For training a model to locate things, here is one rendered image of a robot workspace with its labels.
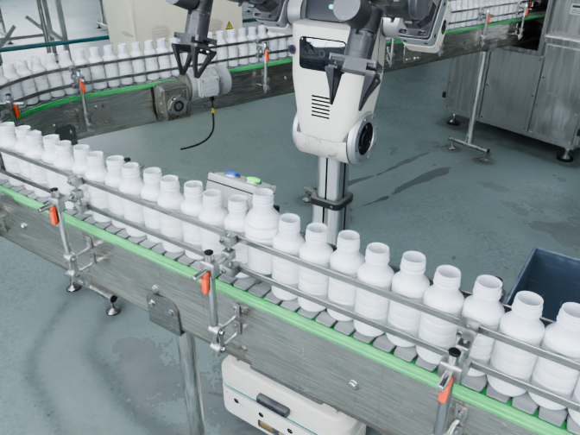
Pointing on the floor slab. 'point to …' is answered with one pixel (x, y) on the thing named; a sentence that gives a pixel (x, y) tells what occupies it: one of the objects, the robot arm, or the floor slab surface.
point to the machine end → (527, 82)
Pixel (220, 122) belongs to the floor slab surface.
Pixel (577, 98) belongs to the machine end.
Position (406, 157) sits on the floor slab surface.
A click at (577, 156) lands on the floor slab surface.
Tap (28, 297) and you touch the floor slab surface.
